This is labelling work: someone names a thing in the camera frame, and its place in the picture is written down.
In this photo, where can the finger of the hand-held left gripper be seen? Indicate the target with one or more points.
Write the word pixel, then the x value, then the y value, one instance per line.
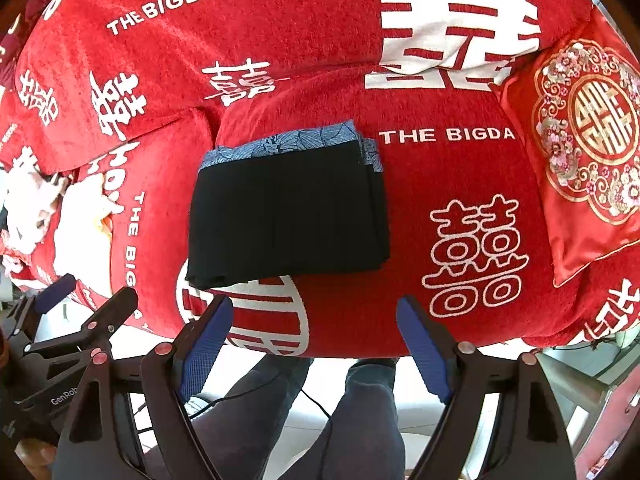
pixel 112 310
pixel 52 294

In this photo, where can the dark red satin cloth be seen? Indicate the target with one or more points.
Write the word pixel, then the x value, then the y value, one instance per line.
pixel 7 65

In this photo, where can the person's right leg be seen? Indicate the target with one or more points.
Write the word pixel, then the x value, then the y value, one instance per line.
pixel 365 410

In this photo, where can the red embroidered cushion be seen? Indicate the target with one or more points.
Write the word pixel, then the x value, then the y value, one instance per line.
pixel 590 120

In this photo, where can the black pants with blue waistband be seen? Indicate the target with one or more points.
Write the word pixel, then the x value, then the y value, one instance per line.
pixel 290 220

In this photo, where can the red printed blanket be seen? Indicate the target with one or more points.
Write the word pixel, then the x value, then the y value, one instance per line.
pixel 325 35

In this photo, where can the white cloth pile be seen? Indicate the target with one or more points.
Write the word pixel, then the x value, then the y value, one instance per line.
pixel 30 200

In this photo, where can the person's legs grey trousers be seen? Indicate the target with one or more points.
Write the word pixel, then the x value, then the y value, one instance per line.
pixel 240 410

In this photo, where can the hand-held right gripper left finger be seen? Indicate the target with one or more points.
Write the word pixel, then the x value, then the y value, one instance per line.
pixel 205 350

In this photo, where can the grey metal frame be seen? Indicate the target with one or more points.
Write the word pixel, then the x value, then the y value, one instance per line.
pixel 590 390

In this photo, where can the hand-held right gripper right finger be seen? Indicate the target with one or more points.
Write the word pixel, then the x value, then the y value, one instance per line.
pixel 425 350

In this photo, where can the person's left hand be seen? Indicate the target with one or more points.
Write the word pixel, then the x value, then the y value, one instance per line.
pixel 35 457

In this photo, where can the white and orange cloth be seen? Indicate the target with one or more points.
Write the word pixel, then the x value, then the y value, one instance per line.
pixel 85 250

